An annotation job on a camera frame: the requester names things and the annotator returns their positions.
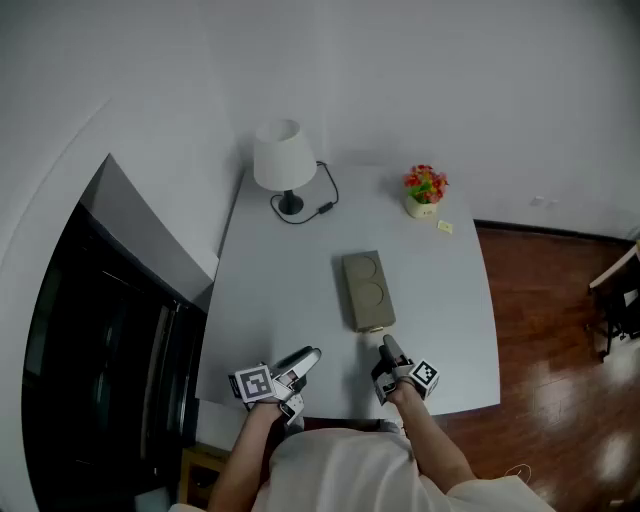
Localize brown drawer box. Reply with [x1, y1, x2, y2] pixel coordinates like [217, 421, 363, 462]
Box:
[341, 250, 397, 334]

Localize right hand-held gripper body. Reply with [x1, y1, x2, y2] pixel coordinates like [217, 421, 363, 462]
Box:
[370, 355, 441, 406]

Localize potted red and yellow flowers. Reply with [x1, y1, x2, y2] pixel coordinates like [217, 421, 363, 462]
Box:
[403, 164, 449, 220]

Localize black chair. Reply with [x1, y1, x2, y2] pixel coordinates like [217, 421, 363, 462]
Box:
[585, 277, 640, 364]

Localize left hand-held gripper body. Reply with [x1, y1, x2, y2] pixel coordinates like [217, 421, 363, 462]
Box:
[228, 363, 307, 427]

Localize wooden stool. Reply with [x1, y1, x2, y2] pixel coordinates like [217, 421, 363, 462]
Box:
[178, 443, 232, 506]

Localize person's right forearm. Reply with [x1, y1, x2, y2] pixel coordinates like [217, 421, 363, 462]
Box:
[389, 387, 476, 494]

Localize white shade table lamp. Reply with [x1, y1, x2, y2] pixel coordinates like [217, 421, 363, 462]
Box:
[252, 118, 318, 216]

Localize person's left forearm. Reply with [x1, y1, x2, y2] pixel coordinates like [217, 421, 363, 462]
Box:
[207, 399, 281, 511]

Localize person's white shirt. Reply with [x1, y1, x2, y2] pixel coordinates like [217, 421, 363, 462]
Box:
[169, 427, 541, 512]

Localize black lamp cable with switch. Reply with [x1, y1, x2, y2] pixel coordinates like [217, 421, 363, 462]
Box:
[270, 160, 340, 225]

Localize black glass cabinet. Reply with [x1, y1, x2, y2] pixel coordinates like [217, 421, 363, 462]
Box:
[20, 199, 209, 512]

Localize light wooden desk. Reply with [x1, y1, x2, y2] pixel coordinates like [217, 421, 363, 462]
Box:
[588, 239, 640, 291]

